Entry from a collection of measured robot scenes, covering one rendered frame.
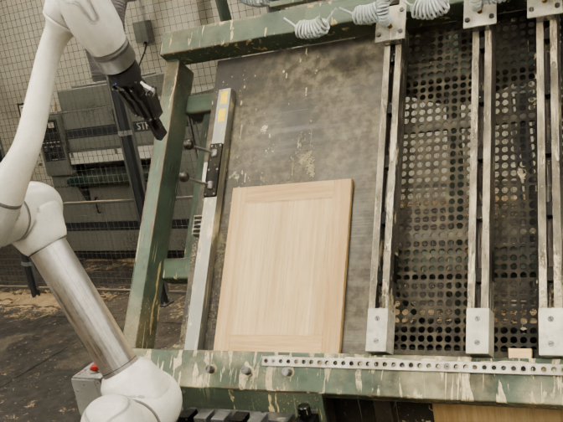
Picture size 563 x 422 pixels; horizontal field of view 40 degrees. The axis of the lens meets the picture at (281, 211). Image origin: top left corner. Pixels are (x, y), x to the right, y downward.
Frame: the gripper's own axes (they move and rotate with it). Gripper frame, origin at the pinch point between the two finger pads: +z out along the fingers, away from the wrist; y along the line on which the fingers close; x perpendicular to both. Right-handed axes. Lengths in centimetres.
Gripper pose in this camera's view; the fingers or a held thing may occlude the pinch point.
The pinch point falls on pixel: (156, 126)
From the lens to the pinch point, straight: 195.8
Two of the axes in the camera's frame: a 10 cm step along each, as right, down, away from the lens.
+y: -8.4, -1.9, 5.1
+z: 3.0, 6.2, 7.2
